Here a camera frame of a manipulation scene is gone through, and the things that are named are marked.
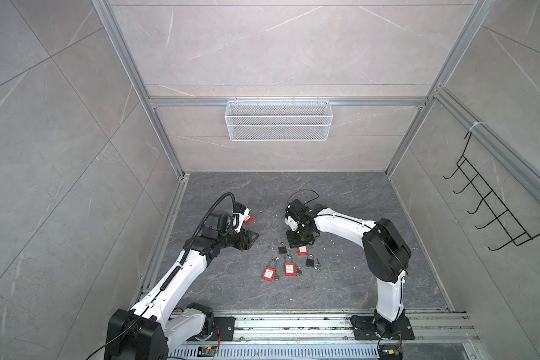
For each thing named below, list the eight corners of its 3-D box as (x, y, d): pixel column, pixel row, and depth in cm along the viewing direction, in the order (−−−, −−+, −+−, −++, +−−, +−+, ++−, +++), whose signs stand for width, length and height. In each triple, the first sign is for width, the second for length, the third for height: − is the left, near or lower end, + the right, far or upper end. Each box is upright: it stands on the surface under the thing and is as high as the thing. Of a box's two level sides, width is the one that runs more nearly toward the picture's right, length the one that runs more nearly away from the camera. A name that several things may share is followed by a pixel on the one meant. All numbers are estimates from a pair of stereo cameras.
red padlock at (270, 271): (261, 279, 86) (261, 277, 84) (269, 257, 92) (269, 255, 90) (272, 282, 85) (272, 280, 84) (279, 260, 91) (279, 258, 89)
